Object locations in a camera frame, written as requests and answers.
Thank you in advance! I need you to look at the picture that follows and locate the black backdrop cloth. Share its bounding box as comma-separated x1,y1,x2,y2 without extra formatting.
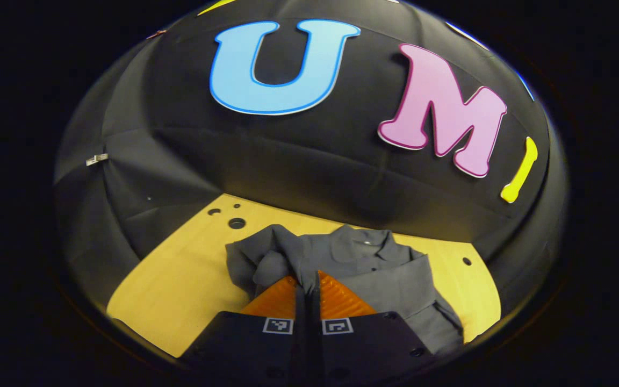
53,0,571,323

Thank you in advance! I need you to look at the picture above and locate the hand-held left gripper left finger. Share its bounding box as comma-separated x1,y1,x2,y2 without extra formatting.
181,276,309,379

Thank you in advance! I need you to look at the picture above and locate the grey button-up shirt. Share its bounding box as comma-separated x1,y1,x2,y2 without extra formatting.
225,224,465,355

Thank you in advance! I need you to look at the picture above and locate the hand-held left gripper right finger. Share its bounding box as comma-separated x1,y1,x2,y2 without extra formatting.
309,270,440,381

